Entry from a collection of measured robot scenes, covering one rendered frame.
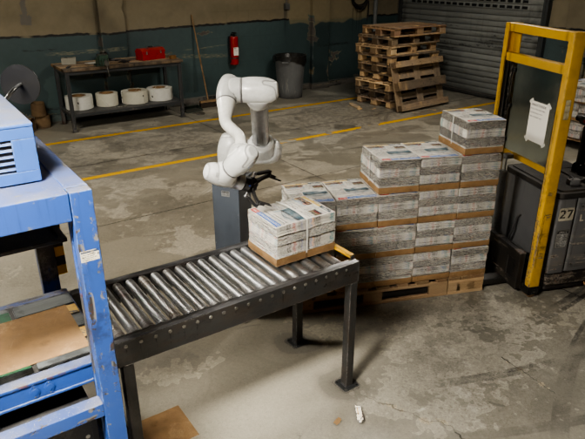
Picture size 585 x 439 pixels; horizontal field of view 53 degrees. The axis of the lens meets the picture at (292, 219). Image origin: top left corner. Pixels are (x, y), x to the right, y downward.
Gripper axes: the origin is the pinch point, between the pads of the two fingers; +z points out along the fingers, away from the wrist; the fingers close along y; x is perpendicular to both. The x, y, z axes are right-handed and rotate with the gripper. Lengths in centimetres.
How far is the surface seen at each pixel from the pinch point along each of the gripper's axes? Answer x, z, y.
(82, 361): 35, -83, 83
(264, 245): 1.4, 6.5, 27.8
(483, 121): -3, 141, -86
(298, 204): -4.3, 22.3, 2.6
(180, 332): 32, -43, 67
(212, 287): 12, -22, 51
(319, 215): 14.4, 22.6, 2.6
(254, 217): -6.6, -0.1, 16.4
